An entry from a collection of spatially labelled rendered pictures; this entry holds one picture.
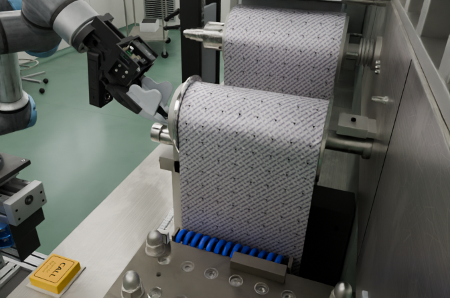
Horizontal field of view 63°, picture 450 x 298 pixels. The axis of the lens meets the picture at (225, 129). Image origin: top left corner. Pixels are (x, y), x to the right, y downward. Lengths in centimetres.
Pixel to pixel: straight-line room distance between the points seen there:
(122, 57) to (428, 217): 53
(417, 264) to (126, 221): 80
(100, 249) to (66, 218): 157
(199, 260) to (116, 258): 26
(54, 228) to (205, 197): 183
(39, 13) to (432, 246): 66
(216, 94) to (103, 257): 48
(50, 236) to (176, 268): 176
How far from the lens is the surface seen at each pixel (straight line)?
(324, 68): 78
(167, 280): 68
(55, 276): 87
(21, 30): 79
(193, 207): 71
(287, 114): 58
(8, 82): 131
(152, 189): 108
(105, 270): 89
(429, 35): 45
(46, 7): 71
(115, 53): 65
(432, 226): 25
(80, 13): 69
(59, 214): 254
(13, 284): 192
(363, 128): 60
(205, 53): 100
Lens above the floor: 155
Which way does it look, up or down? 28 degrees down
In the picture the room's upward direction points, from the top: 2 degrees clockwise
